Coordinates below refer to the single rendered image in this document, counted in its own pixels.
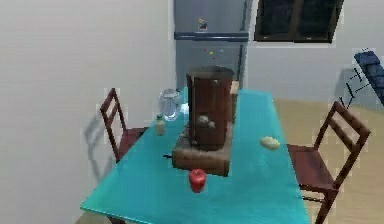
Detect grey fridge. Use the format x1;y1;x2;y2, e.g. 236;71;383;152
173;0;252;90

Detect dark framed window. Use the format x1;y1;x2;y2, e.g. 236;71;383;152
253;0;346;44

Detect pale yellow bread piece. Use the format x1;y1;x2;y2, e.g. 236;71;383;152
259;135;281;151

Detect dark fridge handle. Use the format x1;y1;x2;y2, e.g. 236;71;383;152
242;0;250;32
237;43;244;88

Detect brown coffee machine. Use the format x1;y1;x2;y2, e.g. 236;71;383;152
162;65;236;178

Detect clear glass jug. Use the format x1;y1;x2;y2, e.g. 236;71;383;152
157;88;183;122

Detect blue slatted rack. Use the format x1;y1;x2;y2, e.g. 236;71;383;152
338;48;384;109

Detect red apple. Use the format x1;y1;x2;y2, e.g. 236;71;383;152
188;168;208;194

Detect dark red wooden chair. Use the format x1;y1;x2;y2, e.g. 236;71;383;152
99;87;150;164
286;100;372;224

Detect small pale shaker bottle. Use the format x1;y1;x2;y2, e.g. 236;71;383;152
155;114;167;137

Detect teal dining table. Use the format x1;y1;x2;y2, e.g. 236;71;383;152
79;85;312;224

